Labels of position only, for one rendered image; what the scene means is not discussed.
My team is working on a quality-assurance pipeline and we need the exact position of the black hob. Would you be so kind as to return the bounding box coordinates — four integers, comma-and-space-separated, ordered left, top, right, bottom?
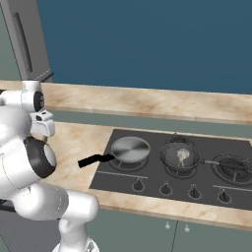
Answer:
89, 128, 252, 212

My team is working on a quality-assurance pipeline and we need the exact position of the grey-green cupboard door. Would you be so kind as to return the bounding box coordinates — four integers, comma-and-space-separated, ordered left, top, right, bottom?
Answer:
171, 219, 252, 252
86, 208, 178, 252

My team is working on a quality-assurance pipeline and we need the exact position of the silver pan with black handle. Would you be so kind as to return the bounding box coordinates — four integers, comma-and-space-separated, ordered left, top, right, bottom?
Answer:
77, 135, 153, 169

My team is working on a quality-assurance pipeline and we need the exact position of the black hob knob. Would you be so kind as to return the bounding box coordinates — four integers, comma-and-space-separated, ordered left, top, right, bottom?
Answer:
217, 187, 231, 204
132, 177, 146, 193
159, 181, 173, 196
187, 184, 202, 200

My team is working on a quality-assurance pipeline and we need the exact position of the pale fish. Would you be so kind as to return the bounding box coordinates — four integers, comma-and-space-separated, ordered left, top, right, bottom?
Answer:
176, 148, 192, 167

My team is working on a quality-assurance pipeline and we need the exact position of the grey fridge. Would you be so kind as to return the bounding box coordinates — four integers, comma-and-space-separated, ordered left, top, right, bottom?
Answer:
0, 0, 55, 84

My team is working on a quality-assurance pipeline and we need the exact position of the dark pan with long handle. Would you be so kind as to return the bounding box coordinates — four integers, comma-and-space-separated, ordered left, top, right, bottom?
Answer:
158, 142, 246, 172

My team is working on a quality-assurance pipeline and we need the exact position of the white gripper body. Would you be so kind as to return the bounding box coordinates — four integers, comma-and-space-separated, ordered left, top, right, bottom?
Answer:
30, 119, 56, 139

